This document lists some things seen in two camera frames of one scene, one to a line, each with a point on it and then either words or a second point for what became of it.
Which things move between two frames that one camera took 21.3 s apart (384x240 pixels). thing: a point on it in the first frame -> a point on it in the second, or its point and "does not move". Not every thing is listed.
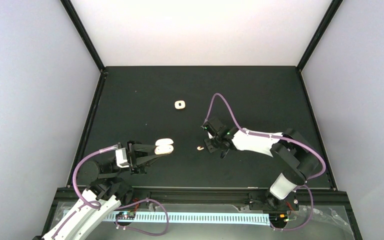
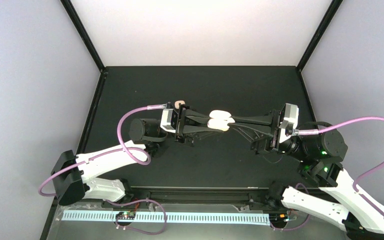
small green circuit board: [126, 215] does not move
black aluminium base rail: [80, 199] does not move
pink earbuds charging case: [180, 104] does not move
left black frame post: [80, 28] does not move
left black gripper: [138, 157] -> [192, 130]
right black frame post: [332, 9] does not move
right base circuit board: [278, 218] does not move
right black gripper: [209, 147] -> [261, 141]
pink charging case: [164, 146] -> [219, 120]
